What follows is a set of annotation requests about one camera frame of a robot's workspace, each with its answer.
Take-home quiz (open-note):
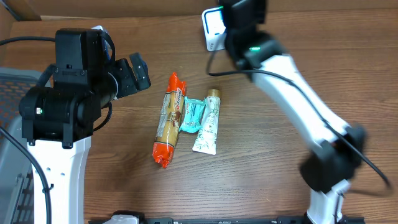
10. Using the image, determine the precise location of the orange biscuit packet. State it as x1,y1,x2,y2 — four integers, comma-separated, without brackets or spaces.
152,72,187,169

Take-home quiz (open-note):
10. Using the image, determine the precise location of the teal snack wrapper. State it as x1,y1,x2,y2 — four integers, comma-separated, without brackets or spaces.
179,97,206,133

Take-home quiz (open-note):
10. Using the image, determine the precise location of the white tube gold cap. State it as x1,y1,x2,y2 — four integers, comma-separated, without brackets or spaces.
192,89,221,155

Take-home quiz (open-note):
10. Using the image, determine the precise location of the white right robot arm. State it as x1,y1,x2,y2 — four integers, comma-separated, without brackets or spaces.
220,1,366,223

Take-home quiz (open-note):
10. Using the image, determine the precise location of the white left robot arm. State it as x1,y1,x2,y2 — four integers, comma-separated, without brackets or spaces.
19,28,150,223

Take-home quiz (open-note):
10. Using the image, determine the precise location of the white barcode scanner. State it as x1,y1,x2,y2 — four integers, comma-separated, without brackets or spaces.
201,6,226,52

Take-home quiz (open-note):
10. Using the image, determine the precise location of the grey plastic shopping basket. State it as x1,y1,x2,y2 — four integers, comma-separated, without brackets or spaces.
1,67,47,223

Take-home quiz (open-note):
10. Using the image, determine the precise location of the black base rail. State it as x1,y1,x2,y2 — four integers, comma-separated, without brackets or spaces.
88,210,364,224

